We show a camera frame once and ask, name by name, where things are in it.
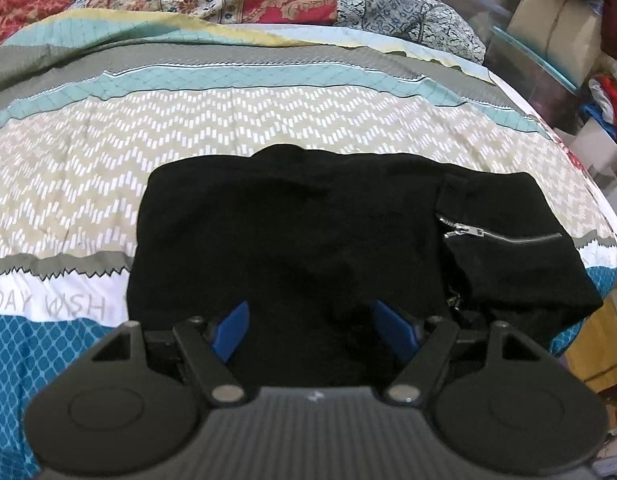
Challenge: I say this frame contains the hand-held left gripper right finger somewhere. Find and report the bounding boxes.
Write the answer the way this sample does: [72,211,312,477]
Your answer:
[373,299,556,407]

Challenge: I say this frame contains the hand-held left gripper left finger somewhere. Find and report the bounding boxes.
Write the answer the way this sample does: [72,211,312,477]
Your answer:
[91,301,250,406]

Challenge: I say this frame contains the zigzag patterned bed sheet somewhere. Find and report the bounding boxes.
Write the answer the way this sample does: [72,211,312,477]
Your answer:
[0,7,617,461]

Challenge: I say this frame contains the pile of colourful clothes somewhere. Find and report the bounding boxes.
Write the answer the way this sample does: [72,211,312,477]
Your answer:
[582,71,617,152]

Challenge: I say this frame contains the black pants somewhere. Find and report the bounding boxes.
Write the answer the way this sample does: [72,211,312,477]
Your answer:
[126,144,605,391]

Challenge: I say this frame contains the cardboard box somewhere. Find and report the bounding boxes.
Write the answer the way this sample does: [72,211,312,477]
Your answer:
[507,0,605,88]

